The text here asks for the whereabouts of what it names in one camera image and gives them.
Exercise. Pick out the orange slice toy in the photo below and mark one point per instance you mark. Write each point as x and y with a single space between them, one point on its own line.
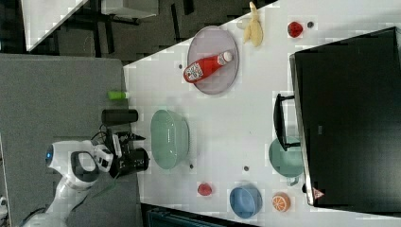
281 201

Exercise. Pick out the green plastic strainer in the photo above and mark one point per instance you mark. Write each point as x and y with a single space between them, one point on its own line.
169 138

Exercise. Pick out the green mug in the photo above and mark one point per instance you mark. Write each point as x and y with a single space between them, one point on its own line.
287 162

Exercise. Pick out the red strawberry toy near oven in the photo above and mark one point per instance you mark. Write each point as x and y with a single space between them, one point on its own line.
295 29

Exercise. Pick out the blue bowl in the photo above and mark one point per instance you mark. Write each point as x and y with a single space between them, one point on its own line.
246 201

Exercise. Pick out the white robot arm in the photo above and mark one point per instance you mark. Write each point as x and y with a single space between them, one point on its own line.
80 164

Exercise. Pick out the grey round plate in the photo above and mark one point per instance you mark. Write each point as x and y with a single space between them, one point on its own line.
208 42

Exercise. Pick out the black cylinder large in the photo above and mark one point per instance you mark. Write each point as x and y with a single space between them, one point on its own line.
118 117

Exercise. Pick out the red strawberry toy front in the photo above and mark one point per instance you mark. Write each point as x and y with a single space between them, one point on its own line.
205 189

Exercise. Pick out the green cylinder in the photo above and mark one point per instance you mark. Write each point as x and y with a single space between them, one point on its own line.
117 95

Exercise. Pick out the peeled banana toy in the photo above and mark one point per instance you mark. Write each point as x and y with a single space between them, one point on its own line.
252 30

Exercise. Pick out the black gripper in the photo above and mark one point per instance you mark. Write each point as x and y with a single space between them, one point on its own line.
127 160

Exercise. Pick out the red ketchup bottle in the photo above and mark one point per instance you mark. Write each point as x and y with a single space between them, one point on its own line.
206 67

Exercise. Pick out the black toaster oven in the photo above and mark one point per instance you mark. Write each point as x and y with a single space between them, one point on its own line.
348 107

